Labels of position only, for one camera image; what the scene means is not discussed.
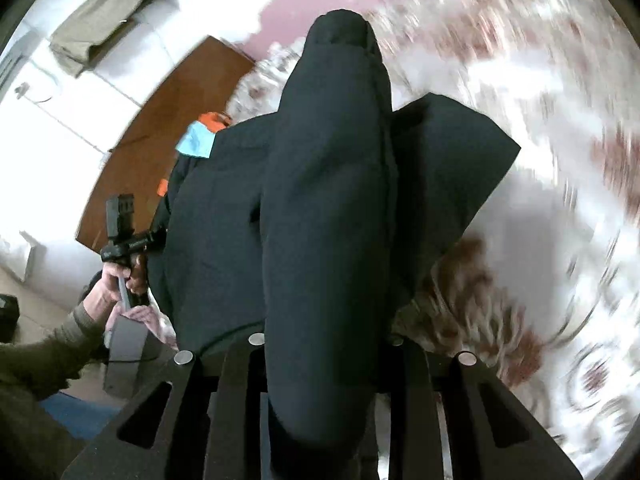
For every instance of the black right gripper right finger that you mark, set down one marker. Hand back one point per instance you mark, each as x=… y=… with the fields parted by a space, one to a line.
x=454 y=418

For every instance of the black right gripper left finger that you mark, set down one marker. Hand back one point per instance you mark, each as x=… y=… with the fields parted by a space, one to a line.
x=202 y=417

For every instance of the black jacket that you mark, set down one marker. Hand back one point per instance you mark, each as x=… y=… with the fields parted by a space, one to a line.
x=317 y=221

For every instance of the olive left sleeve forearm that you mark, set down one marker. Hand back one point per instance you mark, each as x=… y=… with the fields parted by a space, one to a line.
x=45 y=367

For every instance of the person's left hand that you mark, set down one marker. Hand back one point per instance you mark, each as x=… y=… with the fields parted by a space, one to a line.
x=105 y=294

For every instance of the brown wooden headboard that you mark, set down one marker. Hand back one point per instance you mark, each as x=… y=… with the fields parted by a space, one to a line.
x=202 y=82

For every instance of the orange and blue cloth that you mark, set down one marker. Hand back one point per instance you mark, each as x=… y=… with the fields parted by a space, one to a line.
x=199 y=138

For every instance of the floral satin bedspread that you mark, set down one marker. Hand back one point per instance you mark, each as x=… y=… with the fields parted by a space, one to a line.
x=544 y=286

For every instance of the khaki cloth on wall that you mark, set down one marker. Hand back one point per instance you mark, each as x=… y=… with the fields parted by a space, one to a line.
x=78 y=41

